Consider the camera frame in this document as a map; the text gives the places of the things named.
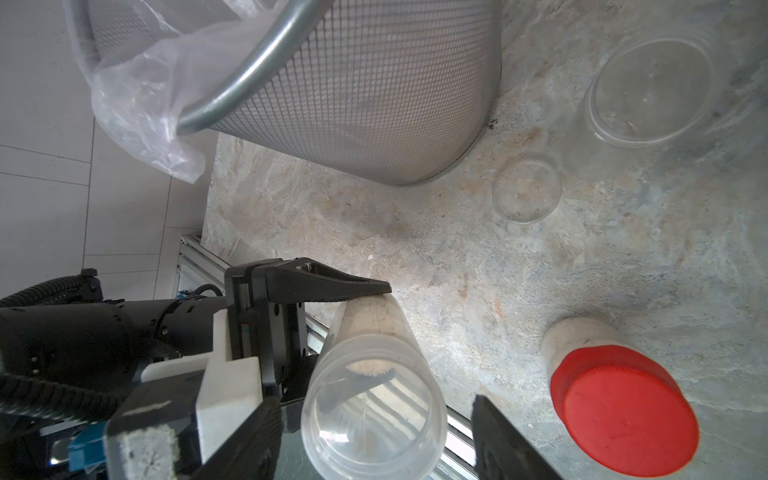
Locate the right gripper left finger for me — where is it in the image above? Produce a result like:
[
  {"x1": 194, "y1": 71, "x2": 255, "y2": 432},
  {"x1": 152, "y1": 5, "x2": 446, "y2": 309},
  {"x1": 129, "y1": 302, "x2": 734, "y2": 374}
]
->
[{"x1": 191, "y1": 397, "x2": 282, "y2": 480}]

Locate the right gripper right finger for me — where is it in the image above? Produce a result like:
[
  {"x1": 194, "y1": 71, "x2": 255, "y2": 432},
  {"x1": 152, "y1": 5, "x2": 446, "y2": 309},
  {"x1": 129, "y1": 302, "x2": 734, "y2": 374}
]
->
[{"x1": 471, "y1": 395, "x2": 562, "y2": 480}]

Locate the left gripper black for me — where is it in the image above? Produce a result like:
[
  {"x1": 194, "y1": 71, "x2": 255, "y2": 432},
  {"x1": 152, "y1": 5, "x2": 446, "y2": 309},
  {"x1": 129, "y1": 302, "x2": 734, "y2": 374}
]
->
[{"x1": 225, "y1": 257, "x2": 392, "y2": 399}]

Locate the red lidded rice jar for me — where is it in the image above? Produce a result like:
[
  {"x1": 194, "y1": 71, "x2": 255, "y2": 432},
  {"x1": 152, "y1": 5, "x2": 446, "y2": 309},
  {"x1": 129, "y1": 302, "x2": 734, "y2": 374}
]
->
[{"x1": 541, "y1": 317, "x2": 700, "y2": 478}]

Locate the grey mesh waste bin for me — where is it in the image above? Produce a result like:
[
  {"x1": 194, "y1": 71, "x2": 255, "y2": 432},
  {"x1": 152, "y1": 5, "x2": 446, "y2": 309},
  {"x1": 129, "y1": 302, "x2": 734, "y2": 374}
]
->
[{"x1": 62, "y1": 0, "x2": 503, "y2": 187}]

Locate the clear jar lid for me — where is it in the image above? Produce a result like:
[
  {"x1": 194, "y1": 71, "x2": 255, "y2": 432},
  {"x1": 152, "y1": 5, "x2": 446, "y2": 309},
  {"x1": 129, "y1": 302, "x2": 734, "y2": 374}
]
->
[{"x1": 492, "y1": 152, "x2": 562, "y2": 224}]

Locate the clear rice jar with lid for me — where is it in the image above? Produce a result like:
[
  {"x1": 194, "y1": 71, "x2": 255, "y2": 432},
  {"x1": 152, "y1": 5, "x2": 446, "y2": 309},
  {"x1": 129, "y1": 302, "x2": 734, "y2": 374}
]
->
[{"x1": 560, "y1": 27, "x2": 732, "y2": 181}]

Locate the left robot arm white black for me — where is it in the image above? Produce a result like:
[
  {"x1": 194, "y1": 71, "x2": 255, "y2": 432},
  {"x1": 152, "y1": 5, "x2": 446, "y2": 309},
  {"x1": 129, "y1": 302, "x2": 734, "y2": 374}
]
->
[{"x1": 1, "y1": 258, "x2": 391, "y2": 479}]

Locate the clear plastic bin liner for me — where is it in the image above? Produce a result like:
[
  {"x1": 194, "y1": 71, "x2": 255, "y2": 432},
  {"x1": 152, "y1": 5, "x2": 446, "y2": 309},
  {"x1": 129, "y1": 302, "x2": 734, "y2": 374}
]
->
[{"x1": 63, "y1": 1, "x2": 285, "y2": 183}]

